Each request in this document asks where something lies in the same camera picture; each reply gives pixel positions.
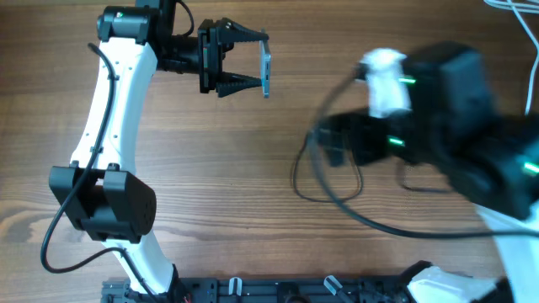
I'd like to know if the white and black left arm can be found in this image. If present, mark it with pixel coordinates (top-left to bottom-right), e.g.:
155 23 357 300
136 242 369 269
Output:
49 0 271 302

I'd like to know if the blue-screen Galaxy smartphone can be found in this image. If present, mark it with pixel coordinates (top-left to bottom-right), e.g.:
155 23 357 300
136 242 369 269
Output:
259 40 272 98

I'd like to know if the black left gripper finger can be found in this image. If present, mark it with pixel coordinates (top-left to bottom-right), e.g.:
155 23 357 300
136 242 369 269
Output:
215 72 262 98
218 18 269 44

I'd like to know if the white power strip cord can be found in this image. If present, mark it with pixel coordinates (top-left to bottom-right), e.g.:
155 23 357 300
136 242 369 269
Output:
483 0 539 116

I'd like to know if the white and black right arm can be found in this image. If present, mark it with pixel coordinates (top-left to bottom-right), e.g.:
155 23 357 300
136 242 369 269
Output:
307 41 538 302

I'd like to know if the black USB-C charging cable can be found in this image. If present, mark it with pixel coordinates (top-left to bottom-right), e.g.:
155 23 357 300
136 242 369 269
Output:
290 130 365 204

